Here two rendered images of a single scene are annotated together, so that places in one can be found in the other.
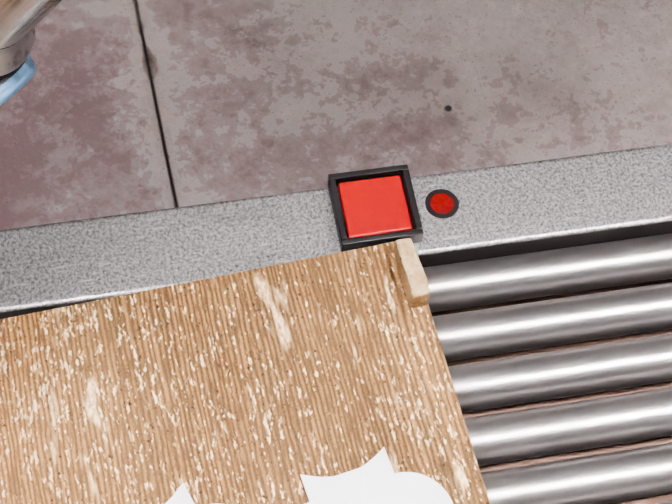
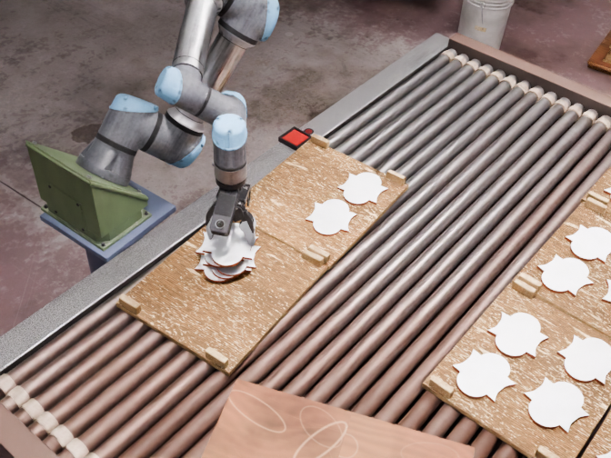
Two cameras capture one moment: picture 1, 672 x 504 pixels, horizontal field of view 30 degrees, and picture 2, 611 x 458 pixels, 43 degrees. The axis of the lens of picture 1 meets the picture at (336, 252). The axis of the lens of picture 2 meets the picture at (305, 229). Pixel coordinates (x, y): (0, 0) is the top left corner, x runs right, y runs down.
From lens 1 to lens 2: 153 cm
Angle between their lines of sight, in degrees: 28
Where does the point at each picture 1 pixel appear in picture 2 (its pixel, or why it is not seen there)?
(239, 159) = not seen: hidden behind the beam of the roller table
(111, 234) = not seen: hidden behind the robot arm
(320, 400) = (325, 174)
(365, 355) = (325, 162)
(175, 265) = (261, 174)
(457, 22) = (196, 174)
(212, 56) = not seen: hidden behind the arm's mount
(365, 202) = (293, 137)
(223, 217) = (261, 159)
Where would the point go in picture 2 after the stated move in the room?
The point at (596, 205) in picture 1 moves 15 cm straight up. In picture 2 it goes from (342, 114) to (345, 74)
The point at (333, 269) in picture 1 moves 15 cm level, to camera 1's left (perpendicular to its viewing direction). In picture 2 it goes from (301, 152) to (259, 169)
